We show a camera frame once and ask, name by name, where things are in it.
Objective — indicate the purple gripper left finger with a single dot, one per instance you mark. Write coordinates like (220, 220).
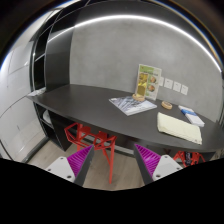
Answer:
(73, 168)

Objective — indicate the menu card stand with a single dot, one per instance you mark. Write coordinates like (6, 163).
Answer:
(148, 81)

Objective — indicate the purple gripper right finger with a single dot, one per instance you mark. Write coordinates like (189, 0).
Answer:
(153, 166)

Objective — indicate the round wooden coaster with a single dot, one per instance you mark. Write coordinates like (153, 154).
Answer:
(166, 105)

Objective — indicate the red metal stool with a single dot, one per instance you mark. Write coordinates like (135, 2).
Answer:
(188, 158)
(76, 133)

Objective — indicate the black shelving unit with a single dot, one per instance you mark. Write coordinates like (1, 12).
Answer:
(50, 68)

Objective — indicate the white blue booklet stack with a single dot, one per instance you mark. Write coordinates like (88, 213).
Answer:
(191, 116)

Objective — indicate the red metal stool left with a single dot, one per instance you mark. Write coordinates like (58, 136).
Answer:
(76, 133)

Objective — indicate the wall socket panel row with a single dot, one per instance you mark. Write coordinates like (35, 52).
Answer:
(166, 84)

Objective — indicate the red metal stool right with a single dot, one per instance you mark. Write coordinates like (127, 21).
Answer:
(188, 158)

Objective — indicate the open magazine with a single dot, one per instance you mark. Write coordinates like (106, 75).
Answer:
(130, 106)

